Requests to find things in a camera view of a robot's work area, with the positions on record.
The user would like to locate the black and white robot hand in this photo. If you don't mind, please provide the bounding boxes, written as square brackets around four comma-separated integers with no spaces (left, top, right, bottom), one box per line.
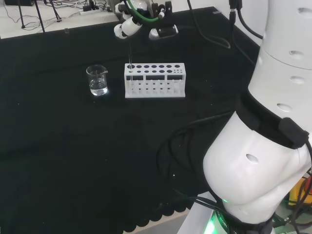
[111,0,180,41]

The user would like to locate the clear glass rod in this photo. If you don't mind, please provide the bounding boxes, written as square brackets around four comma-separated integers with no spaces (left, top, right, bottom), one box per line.
[128,39,134,85]

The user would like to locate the white test tube rack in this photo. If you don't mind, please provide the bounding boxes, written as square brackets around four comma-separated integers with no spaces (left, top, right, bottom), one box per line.
[124,62,186,99]

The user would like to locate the white power strip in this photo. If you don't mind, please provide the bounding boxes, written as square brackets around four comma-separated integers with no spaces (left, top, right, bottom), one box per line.
[79,8,100,16]

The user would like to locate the clear glass beaker with water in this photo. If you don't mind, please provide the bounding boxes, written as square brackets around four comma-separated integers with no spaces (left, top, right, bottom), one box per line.
[86,64,109,97]

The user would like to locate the black tripod leg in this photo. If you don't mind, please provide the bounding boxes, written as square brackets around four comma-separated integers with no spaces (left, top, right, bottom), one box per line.
[34,0,46,33]
[18,0,26,29]
[48,0,62,22]

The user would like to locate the black box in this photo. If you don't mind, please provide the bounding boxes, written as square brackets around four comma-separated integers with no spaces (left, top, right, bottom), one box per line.
[4,0,35,7]

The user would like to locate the black bench cloth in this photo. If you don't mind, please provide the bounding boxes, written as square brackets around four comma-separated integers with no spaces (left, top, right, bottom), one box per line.
[0,6,261,234]

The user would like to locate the yellow stop button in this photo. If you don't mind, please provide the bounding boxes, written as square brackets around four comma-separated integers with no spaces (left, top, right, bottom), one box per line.
[289,176,312,208]

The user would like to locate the green cable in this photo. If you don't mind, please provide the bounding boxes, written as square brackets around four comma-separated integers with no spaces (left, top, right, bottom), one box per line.
[123,0,160,25]

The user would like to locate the thin black cable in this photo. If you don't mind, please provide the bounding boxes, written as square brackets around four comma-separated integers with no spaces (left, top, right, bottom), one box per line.
[187,0,232,50]

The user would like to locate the thick black cable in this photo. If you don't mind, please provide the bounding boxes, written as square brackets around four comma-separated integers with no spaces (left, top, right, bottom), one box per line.
[237,0,264,39]
[228,0,256,66]

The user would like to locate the black cable bundle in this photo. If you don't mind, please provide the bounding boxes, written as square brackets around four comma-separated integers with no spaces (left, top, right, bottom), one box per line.
[156,111,241,220]

